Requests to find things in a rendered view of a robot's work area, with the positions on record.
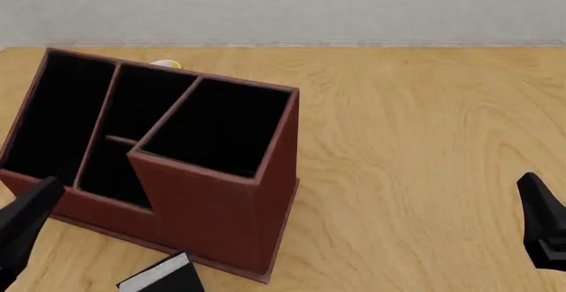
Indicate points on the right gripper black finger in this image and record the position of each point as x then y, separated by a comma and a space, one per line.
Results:
539, 209

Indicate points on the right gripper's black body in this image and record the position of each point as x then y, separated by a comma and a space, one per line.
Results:
552, 252

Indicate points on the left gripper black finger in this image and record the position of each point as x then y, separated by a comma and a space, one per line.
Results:
22, 225
67, 174

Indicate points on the red-brown desk caddy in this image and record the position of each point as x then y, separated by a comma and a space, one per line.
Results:
208, 205

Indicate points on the black book with white pages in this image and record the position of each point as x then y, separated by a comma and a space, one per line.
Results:
177, 278

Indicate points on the yellow and white mug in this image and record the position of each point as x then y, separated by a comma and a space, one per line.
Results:
167, 63

